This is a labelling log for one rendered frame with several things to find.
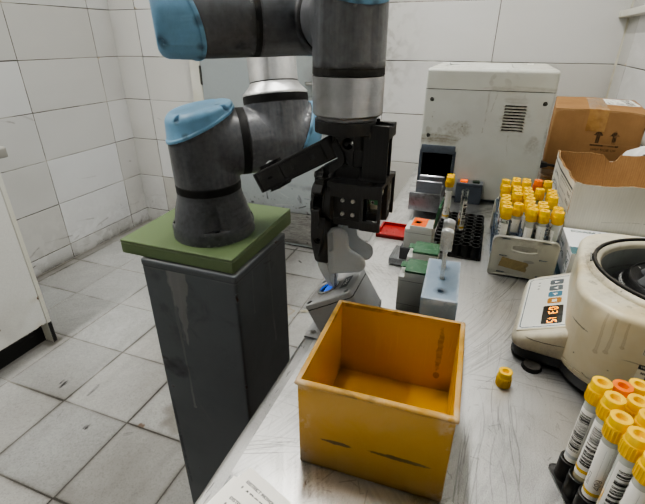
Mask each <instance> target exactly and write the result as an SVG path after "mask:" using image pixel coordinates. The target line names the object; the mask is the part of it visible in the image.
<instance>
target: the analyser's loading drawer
mask: <svg viewBox="0 0 645 504"><path fill-rule="evenodd" d="M445 181H446V178H444V177H443V176H433V175H423V174H420V178H419V180H417V181H416V189H415V191H414V192H412V191H410V193H409V203H408V209H410V210H418V211H426V212H434V213H437V211H438V208H439V206H440V203H441V201H442V198H443V195H444V192H445V189H446V187H445Z"/></svg>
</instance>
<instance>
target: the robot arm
mask: <svg viewBox="0 0 645 504"><path fill-rule="evenodd" d="M149 4H150V9H151V15H152V21H153V27H154V32H155V38H156V43H157V47H158V50H159V52H160V54H161V55H162V56H163V57H165V58H167V59H181V60H194V61H203V60H204V59H221V58H246V59H247V67H248V75H249V83H250V85H249V87H248V89H247V90H246V92H245V93H244V94H243V104H244V107H234V104H233V103H232V101H231V100H230V99H226V98H218V99H208V100H202V101H196V102H192V103H188V104H185V105H182V106H179V107H176V108H174V109H172V110H171V111H169V112H168V113H167V115H166V116H165V120H164V124H165V132H166V140H165V141H166V144H167V145H168V150H169V156H170V161H171V166H172V172H173V177H174V183H175V188H176V194H177V199H176V206H175V218H174V220H173V224H172V225H173V232H174V237H175V239H176V240H177V241H178V242H179V243H181V244H184V245H187V246H191V247H198V248H212V247H221V246H226V245H230V244H233V243H236V242H239V241H241V240H243V239H245V238H247V237H248V236H250V235H251V234H252V233H253V231H254V229H255V222H254V215H253V213H252V211H251V210H250V208H249V205H248V203H247V200H246V198H245V196H244V193H243V191H242V186H241V177H240V175H243V174H251V173H255V174H253V177H254V179H255V181H256V182H257V184H258V186H259V188H260V190H261V192H262V193H264V192H266V191H268V190H271V192H272V191H275V190H277V189H282V188H284V187H285V185H287V184H288V183H290V182H291V179H293V178H295V177H297V176H300V175H302V174H304V173H306V172H308V171H310V170H312V169H314V168H316V167H318V166H321V165H323V164H325V163H327V162H329V161H331V160H333V159H335V158H337V159H335V160H333V161H331V162H329V163H327V164H325V165H324V166H322V167H321V168H320V169H318V170H317V171H315V172H314V177H315V182H314V183H313V185H312V190H311V201H310V211H311V243H312V248H313V253H314V257H315V260H316V261H317V265H318V267H319V269H320V271H321V273H322V275H323V276H324V278H325V280H326V282H327V283H328V285H329V286H331V287H334V286H335V285H336V282H337V277H338V273H352V272H361V271H363V270H364V268H365V266H366V263H365V260H368V259H370V258H371V257H372V255H373V248H372V246H371V245H370V244H369V243H367V242H366V241H364V240H363V239H361V238H360V237H359V236H358V234H357V229H358V230H359V231H366V232H373V233H379V232H380V220H384V221H385V220H387V217H388V216H389V212H390V213H392V212H393V200H394V187H395V175H396V171H391V170H390V166H391V153H392V140H393V136H395V135H396V126H397V122H395V121H380V118H379V116H381V115H382V114H383V100H384V84H385V76H384V75H385V67H386V51H387V35H388V19H389V4H390V0H149ZM296 56H312V74H313V75H312V101H308V92H307V90H306V89H305V88H304V87H303V86H302V85H301V84H300V83H299V81H298V75H297V65H296ZM322 134H323V135H329V136H327V137H325V138H323V139H322V140H321V138H322ZM352 141H353V144H352ZM390 191H391V195H390ZM372 221H374V222H372Z"/></svg>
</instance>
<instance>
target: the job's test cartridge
mask: <svg viewBox="0 0 645 504"><path fill-rule="evenodd" d="M434 222H435V220H430V219H423V218H416V217H415V218H414V219H413V221H411V220H410V221H409V222H408V224H407V226H406V227H405V231H404V242H403V247H409V246H410V243H415V244H416V242H417V241H421V242H428V243H434V236H435V229H433V225H434Z"/></svg>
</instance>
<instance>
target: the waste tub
mask: <svg viewBox="0 0 645 504"><path fill-rule="evenodd" d="M465 327H466V324H465V323H464V322H460V321H454V320H449V319H443V318H438V317H432V316H427V315H421V314H416V313H410V312H405V311H399V310H394V309H388V308H383V307H377V306H372V305H366V304H361V303H355V302H350V301H344V300H339V301H338V303H337V305H336V307H335V309H334V310H333V312H332V314H331V316H330V318H329V319H328V321H327V323H326V325H325V327H324V328H323V330H322V332H321V334H320V336H319V338H318V339H317V341H316V343H315V345H314V347H313V348H312V350H311V352H310V354H309V356H308V357H307V359H306V361H305V363H304V365H303V366H302V368H301V370H300V372H299V374H298V376H297V377H296V379H295V381H294V383H295V384H296V385H298V409H299V439H300V460H302V461H305V462H308V463H311V464H315V465H318V466H321V467H325V468H328V469H331V470H334V471H338V472H341V473H344V474H348V475H351V476H354V477H358V478H361V479H364V480H368V481H371V482H374V483H377V484H381V485H384V486H387V487H391V488H394V489H397V490H401V491H404V492H407V493H410V494H414V495H417V496H420V497H424V498H427V499H430V500H434V501H437V502H440V501H441V499H442V494H443V488H444V483H445V478H446V473H447V468H448V463H449V458H450V453H451V447H452V442H453V437H454V432H455V427H456V424H457V425H458V424H459V423H460V407H461V391H462V375H463V359H464V343H465Z"/></svg>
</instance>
